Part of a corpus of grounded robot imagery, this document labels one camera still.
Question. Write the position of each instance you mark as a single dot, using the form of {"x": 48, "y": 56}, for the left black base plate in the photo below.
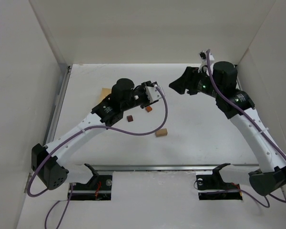
{"x": 99, "y": 189}

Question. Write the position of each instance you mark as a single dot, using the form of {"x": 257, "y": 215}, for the dark brown wood block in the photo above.
{"x": 129, "y": 118}

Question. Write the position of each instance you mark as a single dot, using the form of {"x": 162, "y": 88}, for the light tan wood block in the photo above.
{"x": 161, "y": 132}

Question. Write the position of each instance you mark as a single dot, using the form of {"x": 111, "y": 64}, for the light wooden box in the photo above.
{"x": 104, "y": 93}

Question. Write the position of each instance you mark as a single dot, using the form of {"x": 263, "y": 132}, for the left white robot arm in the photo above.
{"x": 50, "y": 162}

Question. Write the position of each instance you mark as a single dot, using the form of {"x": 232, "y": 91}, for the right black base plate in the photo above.
{"x": 212, "y": 187}

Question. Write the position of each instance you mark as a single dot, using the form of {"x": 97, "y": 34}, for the metal front rail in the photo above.
{"x": 153, "y": 167}

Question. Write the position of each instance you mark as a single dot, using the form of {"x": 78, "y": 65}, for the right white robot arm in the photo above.
{"x": 240, "y": 110}

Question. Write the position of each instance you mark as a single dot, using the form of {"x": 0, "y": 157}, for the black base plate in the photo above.
{"x": 212, "y": 187}
{"x": 99, "y": 189}

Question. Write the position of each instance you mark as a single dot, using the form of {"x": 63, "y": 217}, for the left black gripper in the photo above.
{"x": 145, "y": 94}

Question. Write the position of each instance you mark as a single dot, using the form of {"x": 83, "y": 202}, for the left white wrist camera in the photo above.
{"x": 153, "y": 93}

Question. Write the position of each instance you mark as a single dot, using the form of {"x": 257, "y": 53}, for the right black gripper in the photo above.
{"x": 191, "y": 80}

